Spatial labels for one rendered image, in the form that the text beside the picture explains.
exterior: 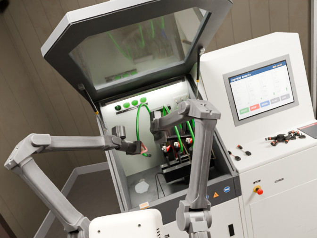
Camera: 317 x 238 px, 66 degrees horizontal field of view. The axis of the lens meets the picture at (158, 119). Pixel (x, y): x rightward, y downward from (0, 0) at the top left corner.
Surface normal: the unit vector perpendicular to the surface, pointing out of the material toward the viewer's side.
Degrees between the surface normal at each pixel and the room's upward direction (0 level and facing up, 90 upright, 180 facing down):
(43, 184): 68
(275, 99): 76
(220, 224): 90
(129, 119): 90
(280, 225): 90
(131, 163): 90
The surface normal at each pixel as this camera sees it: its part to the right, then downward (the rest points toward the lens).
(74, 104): -0.04, 0.42
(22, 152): 0.75, -0.40
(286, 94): 0.15, 0.13
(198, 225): 0.32, -0.50
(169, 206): 0.22, 0.35
